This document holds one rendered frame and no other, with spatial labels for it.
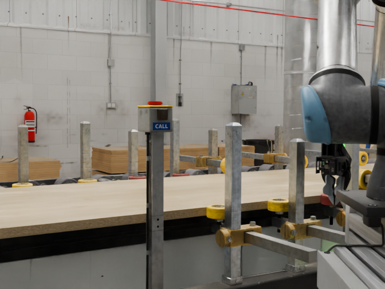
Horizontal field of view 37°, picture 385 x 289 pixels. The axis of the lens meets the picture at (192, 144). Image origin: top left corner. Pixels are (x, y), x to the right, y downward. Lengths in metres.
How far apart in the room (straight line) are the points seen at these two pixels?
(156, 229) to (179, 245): 0.32
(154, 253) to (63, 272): 0.29
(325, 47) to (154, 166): 0.55
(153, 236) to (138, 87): 7.88
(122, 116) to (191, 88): 1.36
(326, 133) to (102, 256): 0.84
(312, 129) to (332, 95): 0.08
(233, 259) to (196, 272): 0.24
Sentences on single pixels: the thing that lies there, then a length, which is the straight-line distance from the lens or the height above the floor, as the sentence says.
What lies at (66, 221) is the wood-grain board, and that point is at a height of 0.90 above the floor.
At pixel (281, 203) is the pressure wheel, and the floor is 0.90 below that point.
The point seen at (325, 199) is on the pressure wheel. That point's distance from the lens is 2.10.
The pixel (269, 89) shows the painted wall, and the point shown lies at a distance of 10.72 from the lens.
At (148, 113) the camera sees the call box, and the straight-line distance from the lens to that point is 1.47.
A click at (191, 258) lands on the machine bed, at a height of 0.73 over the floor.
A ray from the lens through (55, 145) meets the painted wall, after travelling 8.88.
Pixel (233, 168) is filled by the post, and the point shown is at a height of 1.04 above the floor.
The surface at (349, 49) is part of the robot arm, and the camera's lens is 1.24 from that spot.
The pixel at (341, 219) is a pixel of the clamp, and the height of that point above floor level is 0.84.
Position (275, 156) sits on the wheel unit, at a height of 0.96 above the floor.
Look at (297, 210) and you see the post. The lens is 1.82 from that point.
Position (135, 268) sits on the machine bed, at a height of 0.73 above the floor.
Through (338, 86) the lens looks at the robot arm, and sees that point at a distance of 1.15.
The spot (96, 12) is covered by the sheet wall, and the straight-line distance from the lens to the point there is 9.19.
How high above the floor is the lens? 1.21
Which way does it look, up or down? 3 degrees down
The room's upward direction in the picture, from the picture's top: straight up
